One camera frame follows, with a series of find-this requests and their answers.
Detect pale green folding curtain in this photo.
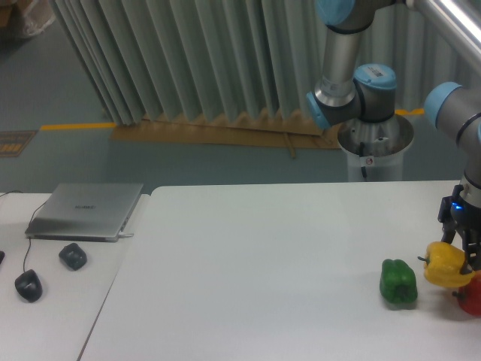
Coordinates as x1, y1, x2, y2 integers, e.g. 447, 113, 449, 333
50, 1, 473, 125

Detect black mouse cable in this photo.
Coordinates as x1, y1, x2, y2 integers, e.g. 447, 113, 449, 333
0, 190, 53, 272

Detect black earbuds case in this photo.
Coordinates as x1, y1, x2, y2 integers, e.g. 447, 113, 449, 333
59, 243, 87, 271

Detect red bell pepper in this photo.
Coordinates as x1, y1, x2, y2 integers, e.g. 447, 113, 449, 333
452, 272, 480, 317

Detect brown cardboard sheet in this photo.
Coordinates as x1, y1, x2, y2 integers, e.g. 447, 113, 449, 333
110, 120, 339, 150

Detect black computer mouse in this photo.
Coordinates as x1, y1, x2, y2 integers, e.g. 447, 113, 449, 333
14, 269, 43, 302

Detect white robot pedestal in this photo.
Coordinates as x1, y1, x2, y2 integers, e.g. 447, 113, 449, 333
337, 114, 414, 182

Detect silver laptop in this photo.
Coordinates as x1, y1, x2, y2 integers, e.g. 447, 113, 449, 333
25, 183, 144, 242

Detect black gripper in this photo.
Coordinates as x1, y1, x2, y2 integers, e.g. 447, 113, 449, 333
437, 184, 480, 274

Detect yellow bell pepper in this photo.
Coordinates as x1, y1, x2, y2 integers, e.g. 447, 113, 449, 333
419, 241, 476, 288

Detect silver usb plug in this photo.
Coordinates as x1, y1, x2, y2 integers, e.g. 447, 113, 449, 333
118, 232, 134, 239

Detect green bell pepper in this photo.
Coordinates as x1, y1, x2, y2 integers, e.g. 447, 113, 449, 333
379, 259, 418, 304

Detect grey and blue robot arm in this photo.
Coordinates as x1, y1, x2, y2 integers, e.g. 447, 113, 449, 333
306, 1, 480, 275

